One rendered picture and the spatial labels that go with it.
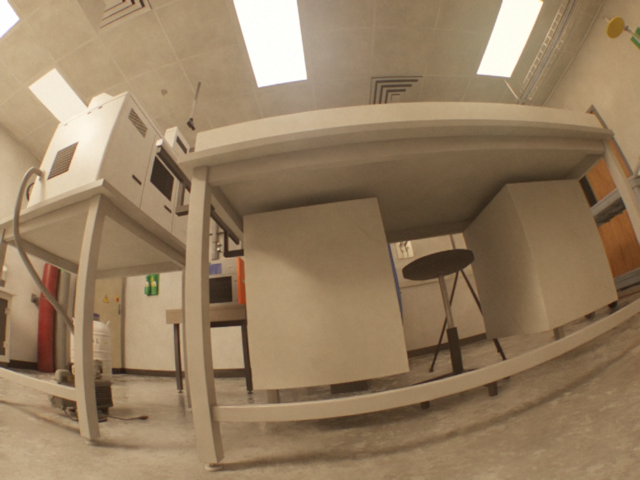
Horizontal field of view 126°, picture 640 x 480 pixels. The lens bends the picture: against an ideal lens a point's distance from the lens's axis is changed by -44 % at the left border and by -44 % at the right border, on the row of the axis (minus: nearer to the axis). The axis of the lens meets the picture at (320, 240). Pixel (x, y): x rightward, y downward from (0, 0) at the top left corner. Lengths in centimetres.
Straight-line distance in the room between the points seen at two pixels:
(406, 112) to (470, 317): 374
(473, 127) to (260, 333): 96
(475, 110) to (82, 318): 146
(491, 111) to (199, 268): 106
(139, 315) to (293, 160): 451
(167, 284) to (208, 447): 421
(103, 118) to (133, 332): 411
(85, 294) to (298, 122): 88
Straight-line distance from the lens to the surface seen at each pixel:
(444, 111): 102
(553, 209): 143
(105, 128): 142
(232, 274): 249
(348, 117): 92
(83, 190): 121
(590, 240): 153
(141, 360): 506
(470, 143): 101
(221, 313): 236
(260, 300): 98
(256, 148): 87
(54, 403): 154
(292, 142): 86
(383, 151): 89
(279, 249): 102
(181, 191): 114
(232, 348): 425
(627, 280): 257
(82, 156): 140
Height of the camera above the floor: 31
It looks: 21 degrees up
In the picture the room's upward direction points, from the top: 7 degrees counter-clockwise
